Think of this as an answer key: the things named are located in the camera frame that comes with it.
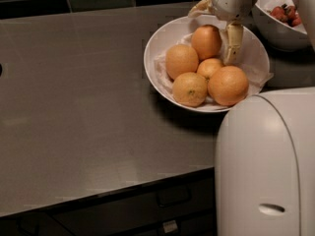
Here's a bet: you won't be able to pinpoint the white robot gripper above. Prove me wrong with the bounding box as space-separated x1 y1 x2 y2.
188 0 257 65

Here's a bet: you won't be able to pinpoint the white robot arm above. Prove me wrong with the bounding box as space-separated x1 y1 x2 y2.
215 50 315 236

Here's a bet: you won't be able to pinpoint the small middle orange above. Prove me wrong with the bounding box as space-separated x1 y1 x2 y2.
197 58 223 80

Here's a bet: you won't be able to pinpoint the white bowl with oranges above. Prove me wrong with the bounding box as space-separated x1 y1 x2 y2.
143 14 271 114

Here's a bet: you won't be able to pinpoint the white bowl with strawberries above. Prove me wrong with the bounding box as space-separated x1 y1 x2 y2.
252 0 310 52

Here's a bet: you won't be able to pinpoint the front right large orange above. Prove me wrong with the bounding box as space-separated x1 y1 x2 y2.
208 66 249 106

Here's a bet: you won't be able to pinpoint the white paper bowl liner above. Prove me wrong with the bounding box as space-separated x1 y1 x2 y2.
153 25 275 112

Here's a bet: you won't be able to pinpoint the red strawberries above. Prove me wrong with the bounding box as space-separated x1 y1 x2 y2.
270 4 301 28

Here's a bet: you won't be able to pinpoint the dark upper drawer front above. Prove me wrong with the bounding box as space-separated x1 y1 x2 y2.
55 178 216 236

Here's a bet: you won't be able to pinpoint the dark drawer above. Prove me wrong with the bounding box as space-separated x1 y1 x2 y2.
131 213 217 236
55 178 216 236
0 212 75 236

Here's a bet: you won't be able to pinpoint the dark lower drawer front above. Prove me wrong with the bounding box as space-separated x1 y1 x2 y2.
131 213 217 236

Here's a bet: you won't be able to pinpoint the dark left drawer front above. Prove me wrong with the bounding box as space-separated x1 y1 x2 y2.
0 212 75 236

